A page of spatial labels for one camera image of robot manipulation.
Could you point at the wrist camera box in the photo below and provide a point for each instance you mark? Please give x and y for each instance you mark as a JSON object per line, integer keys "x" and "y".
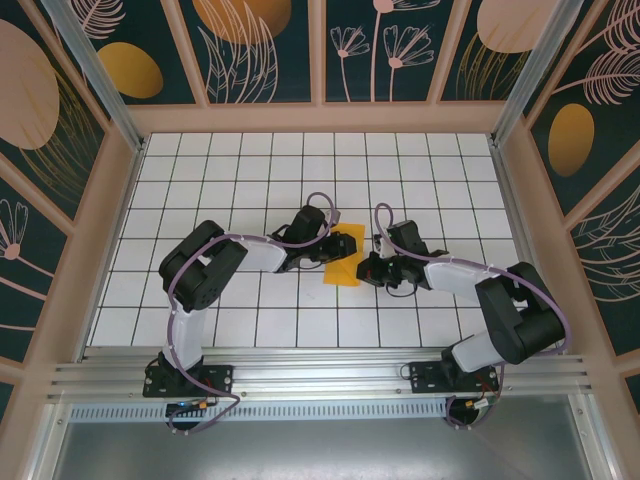
{"x": 334, "y": 216}
{"x": 384, "y": 245}

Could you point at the small electronics connector board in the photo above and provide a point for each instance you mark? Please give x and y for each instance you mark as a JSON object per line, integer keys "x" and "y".
{"x": 192, "y": 406}
{"x": 482, "y": 402}

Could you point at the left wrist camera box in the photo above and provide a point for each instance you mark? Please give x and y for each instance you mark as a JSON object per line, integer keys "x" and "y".
{"x": 334, "y": 216}

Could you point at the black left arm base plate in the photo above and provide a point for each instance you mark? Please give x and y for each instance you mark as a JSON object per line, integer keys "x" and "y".
{"x": 220, "y": 380}

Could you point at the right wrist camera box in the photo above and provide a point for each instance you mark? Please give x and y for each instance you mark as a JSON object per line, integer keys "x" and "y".
{"x": 384, "y": 245}

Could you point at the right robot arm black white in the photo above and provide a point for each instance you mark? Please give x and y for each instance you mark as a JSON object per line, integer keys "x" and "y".
{"x": 505, "y": 310}

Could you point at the yellow cloth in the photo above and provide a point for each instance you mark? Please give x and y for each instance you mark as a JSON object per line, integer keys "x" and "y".
{"x": 342, "y": 275}

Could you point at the aluminium mounting rail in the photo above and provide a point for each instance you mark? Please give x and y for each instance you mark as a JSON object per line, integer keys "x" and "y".
{"x": 320, "y": 370}

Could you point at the grey metal plate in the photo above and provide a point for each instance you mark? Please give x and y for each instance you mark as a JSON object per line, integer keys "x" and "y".
{"x": 320, "y": 450}

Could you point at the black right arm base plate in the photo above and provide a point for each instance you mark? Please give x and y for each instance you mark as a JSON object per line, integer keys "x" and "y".
{"x": 425, "y": 377}

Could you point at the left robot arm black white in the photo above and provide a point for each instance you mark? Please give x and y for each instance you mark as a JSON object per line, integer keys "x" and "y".
{"x": 200, "y": 270}

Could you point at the aluminium frame post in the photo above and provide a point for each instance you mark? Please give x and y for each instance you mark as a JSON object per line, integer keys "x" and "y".
{"x": 100, "y": 75}
{"x": 530, "y": 65}

